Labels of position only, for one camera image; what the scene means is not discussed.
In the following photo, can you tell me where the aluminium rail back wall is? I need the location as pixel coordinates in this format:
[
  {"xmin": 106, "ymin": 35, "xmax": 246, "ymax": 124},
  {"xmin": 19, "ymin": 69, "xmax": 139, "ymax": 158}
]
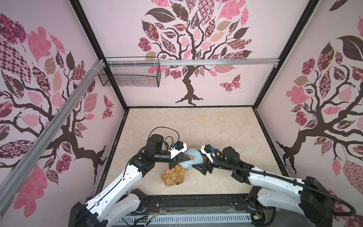
[{"xmin": 106, "ymin": 57, "xmax": 280, "ymax": 66}]

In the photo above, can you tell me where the aluminium rail wall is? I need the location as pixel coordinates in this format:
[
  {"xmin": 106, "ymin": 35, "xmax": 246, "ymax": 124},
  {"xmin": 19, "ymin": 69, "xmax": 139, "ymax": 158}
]
[
  {"xmin": 1, "ymin": 59, "xmax": 105, "ymax": 212},
  {"xmin": 106, "ymin": 57, "xmax": 280, "ymax": 66}
]

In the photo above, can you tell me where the light blue teddy shirt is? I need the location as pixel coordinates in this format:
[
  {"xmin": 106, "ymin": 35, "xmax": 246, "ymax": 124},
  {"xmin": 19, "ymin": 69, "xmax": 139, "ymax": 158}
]
[{"xmin": 179, "ymin": 148, "xmax": 204, "ymax": 170}]

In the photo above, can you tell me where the thin black camera cable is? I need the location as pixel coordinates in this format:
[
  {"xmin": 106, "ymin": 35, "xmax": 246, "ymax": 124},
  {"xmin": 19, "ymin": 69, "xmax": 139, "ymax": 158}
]
[{"xmin": 148, "ymin": 126, "xmax": 181, "ymax": 145}]

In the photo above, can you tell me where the black corner frame post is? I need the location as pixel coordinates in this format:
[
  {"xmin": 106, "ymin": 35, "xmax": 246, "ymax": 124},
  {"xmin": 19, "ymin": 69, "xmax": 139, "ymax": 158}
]
[
  {"xmin": 70, "ymin": 0, "xmax": 128, "ymax": 112},
  {"xmin": 252, "ymin": 0, "xmax": 320, "ymax": 110}
]

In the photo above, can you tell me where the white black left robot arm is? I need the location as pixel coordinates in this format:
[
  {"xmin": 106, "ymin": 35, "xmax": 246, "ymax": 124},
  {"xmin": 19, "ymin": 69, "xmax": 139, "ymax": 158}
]
[{"xmin": 68, "ymin": 134, "xmax": 190, "ymax": 227}]

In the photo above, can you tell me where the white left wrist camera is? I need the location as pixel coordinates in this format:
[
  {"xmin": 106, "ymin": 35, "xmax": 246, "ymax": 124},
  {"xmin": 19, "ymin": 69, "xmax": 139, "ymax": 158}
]
[{"xmin": 169, "ymin": 141, "xmax": 187, "ymax": 159}]

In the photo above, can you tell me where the black corner frame post left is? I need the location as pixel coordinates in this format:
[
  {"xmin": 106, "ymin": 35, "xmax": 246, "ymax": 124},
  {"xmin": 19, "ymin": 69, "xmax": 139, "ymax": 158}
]
[{"xmin": 70, "ymin": 0, "xmax": 128, "ymax": 112}]

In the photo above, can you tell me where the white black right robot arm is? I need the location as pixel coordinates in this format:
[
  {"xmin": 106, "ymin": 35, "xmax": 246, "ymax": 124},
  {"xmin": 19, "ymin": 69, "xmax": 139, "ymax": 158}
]
[{"xmin": 185, "ymin": 145, "xmax": 335, "ymax": 227}]

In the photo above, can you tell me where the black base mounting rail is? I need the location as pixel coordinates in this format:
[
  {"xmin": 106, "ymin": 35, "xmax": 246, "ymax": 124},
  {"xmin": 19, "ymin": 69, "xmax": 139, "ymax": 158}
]
[{"xmin": 126, "ymin": 194, "xmax": 273, "ymax": 215}]

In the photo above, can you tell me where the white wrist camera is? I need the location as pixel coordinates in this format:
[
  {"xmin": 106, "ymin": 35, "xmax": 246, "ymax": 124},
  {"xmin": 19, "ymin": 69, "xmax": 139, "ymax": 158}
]
[
  {"xmin": 200, "ymin": 144, "xmax": 219, "ymax": 163},
  {"xmin": 169, "ymin": 141, "xmax": 187, "ymax": 159}
]

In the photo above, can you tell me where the black corrugated cable conduit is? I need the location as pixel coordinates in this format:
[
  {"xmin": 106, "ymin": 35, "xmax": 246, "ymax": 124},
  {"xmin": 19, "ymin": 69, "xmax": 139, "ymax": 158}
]
[{"xmin": 211, "ymin": 150, "xmax": 356, "ymax": 217}]

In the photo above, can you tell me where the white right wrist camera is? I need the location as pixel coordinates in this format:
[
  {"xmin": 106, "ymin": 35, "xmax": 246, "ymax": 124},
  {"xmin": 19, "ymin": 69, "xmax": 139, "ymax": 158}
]
[{"xmin": 200, "ymin": 144, "xmax": 219, "ymax": 163}]

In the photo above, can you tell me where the white slotted cable duct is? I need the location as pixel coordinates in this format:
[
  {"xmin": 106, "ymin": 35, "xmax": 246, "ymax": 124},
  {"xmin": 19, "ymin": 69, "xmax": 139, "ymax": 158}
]
[{"xmin": 114, "ymin": 213, "xmax": 252, "ymax": 227}]

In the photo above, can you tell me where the black wire mesh basket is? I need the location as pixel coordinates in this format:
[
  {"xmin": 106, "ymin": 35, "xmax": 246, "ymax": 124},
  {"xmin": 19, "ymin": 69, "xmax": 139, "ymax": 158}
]
[{"xmin": 98, "ymin": 57, "xmax": 161, "ymax": 88}]

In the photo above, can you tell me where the brown plush teddy bear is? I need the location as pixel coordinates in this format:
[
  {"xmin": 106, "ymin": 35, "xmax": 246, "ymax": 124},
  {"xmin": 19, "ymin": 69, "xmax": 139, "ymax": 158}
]
[{"xmin": 161, "ymin": 156, "xmax": 206, "ymax": 187}]

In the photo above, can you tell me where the black corner frame post right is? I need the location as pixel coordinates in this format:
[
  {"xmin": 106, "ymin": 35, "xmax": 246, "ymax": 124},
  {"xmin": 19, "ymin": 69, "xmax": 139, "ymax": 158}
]
[{"xmin": 252, "ymin": 0, "xmax": 320, "ymax": 110}]

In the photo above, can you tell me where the aluminium rail left wall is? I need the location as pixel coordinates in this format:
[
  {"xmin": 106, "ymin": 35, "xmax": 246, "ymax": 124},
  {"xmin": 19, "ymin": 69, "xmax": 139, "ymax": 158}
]
[{"xmin": 1, "ymin": 59, "xmax": 105, "ymax": 212}]

